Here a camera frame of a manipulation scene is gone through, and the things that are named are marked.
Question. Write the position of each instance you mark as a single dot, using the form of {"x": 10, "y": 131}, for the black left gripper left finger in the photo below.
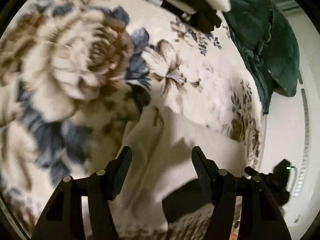
{"x": 62, "y": 216}

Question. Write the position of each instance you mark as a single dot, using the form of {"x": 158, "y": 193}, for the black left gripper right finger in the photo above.
{"x": 261, "y": 217}

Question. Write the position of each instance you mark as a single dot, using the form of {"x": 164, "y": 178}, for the beige long sleeve shirt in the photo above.
{"x": 161, "y": 142}

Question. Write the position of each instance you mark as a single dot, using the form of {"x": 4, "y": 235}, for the folded black clothes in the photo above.
{"x": 196, "y": 13}

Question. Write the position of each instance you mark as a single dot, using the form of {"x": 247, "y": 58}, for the white bed headboard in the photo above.
{"x": 292, "y": 132}

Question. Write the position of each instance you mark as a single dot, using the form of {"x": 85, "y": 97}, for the dark green plush blanket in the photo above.
{"x": 267, "y": 45}

